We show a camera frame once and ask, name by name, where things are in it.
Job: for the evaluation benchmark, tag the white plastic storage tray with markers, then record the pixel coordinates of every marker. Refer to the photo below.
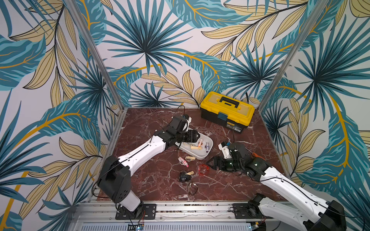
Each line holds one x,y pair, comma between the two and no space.
198,154

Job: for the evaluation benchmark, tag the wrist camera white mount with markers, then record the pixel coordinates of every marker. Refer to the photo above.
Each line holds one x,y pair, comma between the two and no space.
223,147
180,123

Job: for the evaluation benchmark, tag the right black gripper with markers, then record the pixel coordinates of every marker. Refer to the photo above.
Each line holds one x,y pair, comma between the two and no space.
224,164

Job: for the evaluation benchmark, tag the aluminium front rail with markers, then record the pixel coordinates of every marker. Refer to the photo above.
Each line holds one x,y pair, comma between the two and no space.
184,216

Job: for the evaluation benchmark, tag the pink white watch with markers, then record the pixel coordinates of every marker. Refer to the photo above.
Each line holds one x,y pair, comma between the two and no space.
183,162

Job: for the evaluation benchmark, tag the brown leather gold watch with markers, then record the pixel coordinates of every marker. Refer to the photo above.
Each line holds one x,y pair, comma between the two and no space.
192,189

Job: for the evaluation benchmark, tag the red translucent watch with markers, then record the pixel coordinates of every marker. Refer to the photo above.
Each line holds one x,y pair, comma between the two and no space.
203,170

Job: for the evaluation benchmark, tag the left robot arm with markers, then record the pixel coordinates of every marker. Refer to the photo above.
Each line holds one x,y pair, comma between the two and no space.
115,176

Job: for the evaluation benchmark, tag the yellow black plastic toolbox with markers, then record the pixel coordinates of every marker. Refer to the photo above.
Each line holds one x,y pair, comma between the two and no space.
227,112

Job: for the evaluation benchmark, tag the orange handled screwdriver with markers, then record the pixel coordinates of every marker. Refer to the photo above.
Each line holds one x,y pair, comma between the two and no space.
257,156

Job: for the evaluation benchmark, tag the beige watch near tray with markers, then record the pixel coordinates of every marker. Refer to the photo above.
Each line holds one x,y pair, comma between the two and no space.
190,158

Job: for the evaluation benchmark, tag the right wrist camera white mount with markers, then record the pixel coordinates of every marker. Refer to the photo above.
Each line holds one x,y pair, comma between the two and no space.
223,147

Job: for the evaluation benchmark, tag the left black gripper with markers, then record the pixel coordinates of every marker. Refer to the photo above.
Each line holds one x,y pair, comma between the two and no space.
192,137

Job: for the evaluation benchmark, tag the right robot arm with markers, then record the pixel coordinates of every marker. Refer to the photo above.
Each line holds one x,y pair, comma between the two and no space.
308,211

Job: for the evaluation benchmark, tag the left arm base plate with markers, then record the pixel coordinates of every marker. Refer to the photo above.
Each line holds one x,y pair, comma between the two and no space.
144,211

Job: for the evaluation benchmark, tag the purple white watch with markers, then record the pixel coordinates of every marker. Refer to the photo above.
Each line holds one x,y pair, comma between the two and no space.
207,147

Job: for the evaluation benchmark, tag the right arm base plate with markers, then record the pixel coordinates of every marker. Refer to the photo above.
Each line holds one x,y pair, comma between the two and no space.
246,211

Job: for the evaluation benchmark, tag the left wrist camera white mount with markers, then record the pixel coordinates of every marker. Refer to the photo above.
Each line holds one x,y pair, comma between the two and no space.
180,123

